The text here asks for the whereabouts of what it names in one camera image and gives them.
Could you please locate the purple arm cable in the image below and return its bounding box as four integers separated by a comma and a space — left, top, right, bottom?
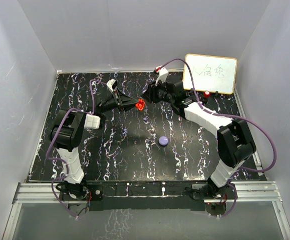
46, 79, 110, 221
159, 58, 277, 221

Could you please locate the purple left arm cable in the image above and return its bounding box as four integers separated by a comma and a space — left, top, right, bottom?
46, 79, 110, 221

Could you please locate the orange earbud charging case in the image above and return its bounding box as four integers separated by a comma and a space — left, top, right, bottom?
135, 98, 145, 111

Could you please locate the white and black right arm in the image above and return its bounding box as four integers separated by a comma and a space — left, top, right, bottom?
142, 80, 256, 199

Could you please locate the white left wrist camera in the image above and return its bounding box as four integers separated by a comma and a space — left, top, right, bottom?
106, 79, 117, 93

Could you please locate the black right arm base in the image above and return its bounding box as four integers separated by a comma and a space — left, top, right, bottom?
189, 183, 235, 202

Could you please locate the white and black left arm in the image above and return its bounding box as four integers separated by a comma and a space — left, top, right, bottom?
46, 89, 145, 200

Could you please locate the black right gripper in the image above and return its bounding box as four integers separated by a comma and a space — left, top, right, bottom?
142, 78, 174, 104

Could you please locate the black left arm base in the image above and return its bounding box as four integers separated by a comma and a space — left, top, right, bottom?
56, 181, 103, 202

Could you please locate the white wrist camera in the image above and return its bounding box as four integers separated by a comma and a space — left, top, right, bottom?
154, 66, 169, 86
106, 79, 117, 93

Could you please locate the aluminium front rail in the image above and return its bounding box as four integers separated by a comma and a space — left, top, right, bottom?
13, 180, 282, 203

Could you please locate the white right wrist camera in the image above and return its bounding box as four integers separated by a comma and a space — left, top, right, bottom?
154, 66, 169, 86

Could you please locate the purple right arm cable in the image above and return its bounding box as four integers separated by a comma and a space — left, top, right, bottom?
159, 58, 277, 221

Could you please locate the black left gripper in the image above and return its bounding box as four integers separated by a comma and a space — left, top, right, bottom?
100, 89, 140, 114

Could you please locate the purple charging case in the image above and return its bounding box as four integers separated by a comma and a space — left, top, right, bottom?
158, 136, 169, 147

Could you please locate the white board yellow frame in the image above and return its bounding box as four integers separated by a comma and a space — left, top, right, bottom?
182, 53, 238, 95

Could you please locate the red emergency button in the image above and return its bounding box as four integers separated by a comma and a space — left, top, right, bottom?
203, 90, 210, 101

